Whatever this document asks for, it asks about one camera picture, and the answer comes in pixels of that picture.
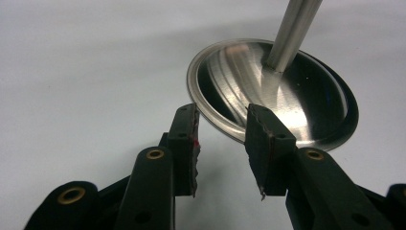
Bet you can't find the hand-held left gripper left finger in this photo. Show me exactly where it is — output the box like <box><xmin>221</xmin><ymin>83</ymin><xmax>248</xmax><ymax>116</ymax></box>
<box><xmin>114</xmin><ymin>103</ymin><xmax>202</xmax><ymax>230</ymax></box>

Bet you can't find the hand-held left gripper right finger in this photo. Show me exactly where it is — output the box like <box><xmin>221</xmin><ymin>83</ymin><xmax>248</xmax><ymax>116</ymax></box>
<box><xmin>244</xmin><ymin>103</ymin><xmax>392</xmax><ymax>230</ymax></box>

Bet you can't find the steel utensil stand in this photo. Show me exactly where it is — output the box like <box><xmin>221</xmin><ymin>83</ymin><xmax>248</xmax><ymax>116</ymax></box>
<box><xmin>186</xmin><ymin>0</ymin><xmax>360</xmax><ymax>152</ymax></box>

